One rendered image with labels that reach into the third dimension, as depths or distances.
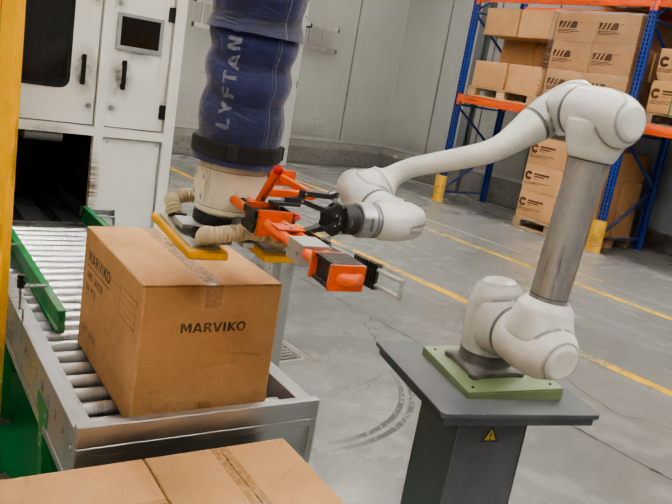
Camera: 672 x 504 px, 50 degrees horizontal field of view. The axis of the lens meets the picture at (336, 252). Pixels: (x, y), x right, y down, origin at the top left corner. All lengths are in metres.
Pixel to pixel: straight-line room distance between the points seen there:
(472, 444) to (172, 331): 0.91
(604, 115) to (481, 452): 1.01
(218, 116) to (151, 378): 0.72
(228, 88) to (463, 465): 1.24
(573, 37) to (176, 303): 8.42
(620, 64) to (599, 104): 7.62
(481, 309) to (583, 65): 7.82
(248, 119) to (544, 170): 8.38
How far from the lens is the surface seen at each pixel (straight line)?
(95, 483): 1.84
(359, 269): 1.31
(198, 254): 1.70
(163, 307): 1.94
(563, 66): 9.92
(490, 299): 2.08
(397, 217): 1.81
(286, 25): 1.75
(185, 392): 2.07
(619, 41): 9.56
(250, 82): 1.73
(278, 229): 1.52
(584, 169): 1.90
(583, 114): 1.89
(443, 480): 2.23
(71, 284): 3.18
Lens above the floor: 1.53
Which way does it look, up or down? 13 degrees down
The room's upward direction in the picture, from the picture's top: 10 degrees clockwise
